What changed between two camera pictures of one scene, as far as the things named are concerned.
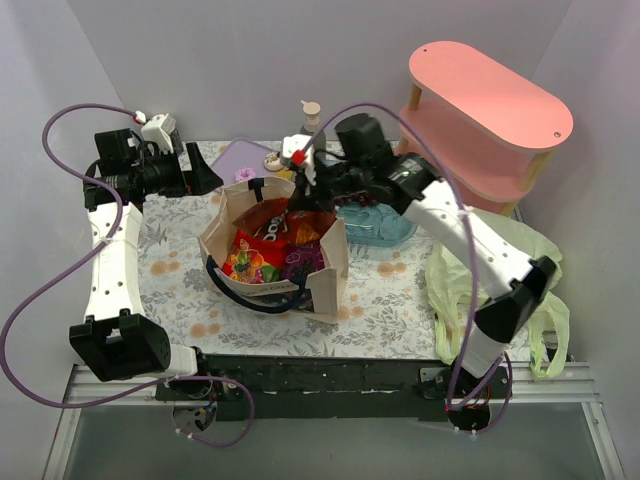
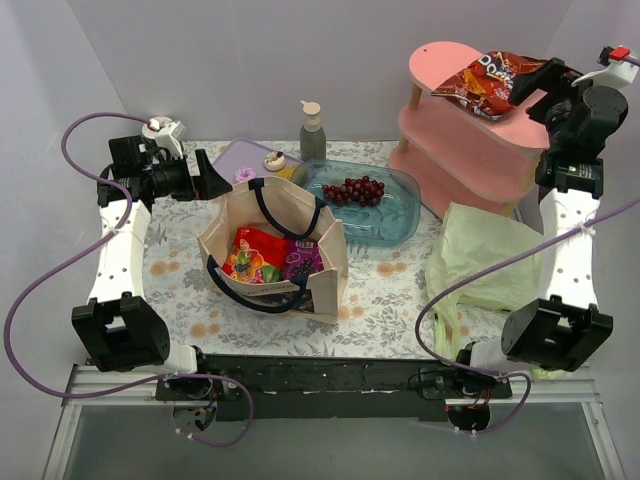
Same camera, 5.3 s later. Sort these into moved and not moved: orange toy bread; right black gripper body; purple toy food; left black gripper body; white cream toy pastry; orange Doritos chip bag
Moved: orange Doritos chip bag; right black gripper body
Not moved: purple toy food; left black gripper body; orange toy bread; white cream toy pastry
